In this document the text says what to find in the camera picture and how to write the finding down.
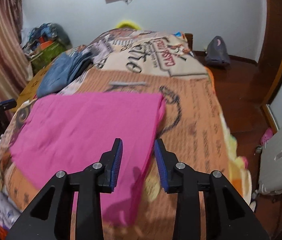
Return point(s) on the yellow curved headboard piece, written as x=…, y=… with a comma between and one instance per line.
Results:
x=128, y=24

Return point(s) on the wooden lap tray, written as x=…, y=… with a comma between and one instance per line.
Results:
x=30, y=91

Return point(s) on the pink slipper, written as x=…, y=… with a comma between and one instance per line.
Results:
x=266, y=136

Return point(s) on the folded blue jeans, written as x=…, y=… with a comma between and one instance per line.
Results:
x=68, y=66

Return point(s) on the green laundry basket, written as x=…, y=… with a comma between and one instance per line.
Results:
x=46, y=56

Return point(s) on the pile of clothes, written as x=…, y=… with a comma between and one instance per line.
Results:
x=49, y=32

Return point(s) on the striped pink gold curtain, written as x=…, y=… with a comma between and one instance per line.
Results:
x=15, y=69

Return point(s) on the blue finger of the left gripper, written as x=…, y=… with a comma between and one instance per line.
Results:
x=8, y=104

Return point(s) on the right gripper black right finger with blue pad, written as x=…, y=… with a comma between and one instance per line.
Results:
x=227, y=214

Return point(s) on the pink pants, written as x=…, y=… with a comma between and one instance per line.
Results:
x=71, y=132

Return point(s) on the grey backpack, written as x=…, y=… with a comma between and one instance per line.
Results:
x=216, y=53

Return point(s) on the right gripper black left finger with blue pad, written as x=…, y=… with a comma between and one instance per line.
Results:
x=49, y=214

